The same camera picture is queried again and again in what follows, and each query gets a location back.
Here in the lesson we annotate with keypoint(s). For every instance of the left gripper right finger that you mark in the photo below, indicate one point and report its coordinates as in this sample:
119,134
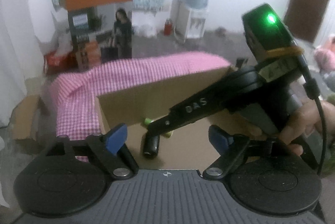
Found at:
219,139

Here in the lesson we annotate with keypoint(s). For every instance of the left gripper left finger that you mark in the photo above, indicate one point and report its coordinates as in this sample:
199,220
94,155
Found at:
116,138

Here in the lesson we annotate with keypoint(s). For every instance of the person's right hand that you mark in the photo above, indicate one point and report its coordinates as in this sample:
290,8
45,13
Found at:
306,119

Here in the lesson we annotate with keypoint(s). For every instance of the brown cardboard box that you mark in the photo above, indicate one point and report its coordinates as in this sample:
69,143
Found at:
188,147

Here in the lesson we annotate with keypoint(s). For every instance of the green bottle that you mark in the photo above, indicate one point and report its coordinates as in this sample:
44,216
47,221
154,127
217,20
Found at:
153,126

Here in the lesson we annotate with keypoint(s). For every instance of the pink checkered tablecloth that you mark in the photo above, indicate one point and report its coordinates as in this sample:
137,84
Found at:
74,94

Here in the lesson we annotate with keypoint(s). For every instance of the person in striped shirt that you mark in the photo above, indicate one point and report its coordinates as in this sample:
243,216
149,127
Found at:
324,57

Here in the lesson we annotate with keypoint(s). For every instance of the brown door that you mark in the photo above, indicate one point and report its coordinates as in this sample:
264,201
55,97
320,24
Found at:
306,1

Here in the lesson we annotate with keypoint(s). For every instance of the small cardboard box on floor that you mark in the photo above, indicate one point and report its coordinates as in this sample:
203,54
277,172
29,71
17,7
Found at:
29,117

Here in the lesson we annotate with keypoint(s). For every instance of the red packaging bag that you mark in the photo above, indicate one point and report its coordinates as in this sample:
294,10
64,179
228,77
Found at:
54,64

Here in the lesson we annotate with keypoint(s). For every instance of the white water dispenser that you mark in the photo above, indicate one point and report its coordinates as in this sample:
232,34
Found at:
188,23

